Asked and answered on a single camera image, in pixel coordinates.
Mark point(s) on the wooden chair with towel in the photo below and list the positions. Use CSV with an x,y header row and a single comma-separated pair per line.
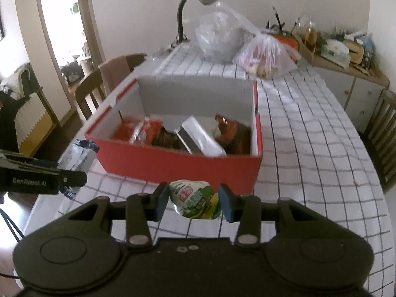
x,y
136,62

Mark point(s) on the brown foil snack packet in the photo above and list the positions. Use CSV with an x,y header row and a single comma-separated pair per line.
x,y
235,136

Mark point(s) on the blue printed bag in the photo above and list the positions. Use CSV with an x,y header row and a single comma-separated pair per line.
x,y
366,49

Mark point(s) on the green white jelly cup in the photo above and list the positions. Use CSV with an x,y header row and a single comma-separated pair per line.
x,y
195,198

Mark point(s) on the white cabinet with wooden top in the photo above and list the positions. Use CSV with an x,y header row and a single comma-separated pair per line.
x,y
355,92

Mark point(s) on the white yellow quilted cloth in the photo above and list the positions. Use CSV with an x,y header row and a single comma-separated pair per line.
x,y
32,123

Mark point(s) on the dark cloth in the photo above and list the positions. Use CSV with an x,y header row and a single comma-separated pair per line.
x,y
9,120

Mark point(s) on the long silver red packet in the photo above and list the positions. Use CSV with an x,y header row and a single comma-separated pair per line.
x,y
201,139

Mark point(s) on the large red snack packet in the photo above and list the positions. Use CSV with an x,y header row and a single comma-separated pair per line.
x,y
153,130

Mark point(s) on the white round stand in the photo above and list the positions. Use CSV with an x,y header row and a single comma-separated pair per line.
x,y
85,65

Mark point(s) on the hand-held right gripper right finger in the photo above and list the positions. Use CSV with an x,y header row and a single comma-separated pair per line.
x,y
225,204

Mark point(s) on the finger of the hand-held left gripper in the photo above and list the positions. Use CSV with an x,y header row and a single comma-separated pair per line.
x,y
27,160
72,178

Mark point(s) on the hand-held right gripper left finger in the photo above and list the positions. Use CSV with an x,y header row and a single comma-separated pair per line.
x,y
161,202

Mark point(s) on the red cardboard box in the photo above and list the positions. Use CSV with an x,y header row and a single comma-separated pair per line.
x,y
185,170

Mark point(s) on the plastic bag of pink snacks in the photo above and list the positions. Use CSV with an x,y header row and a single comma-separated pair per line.
x,y
267,55

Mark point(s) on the orange container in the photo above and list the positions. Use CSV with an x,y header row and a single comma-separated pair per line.
x,y
287,43

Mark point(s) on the white blue snack packet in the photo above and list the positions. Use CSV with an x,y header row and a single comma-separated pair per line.
x,y
77,161

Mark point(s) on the pink towel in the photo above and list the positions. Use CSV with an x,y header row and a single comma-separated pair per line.
x,y
114,74

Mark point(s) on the amber glass jar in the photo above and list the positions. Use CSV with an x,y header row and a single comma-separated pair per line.
x,y
311,35

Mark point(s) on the tissue box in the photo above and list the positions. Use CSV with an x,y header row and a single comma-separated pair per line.
x,y
335,52

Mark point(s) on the white power strip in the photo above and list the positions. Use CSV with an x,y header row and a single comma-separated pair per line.
x,y
162,54

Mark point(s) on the large clear plastic bag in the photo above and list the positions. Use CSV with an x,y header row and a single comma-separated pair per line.
x,y
216,37

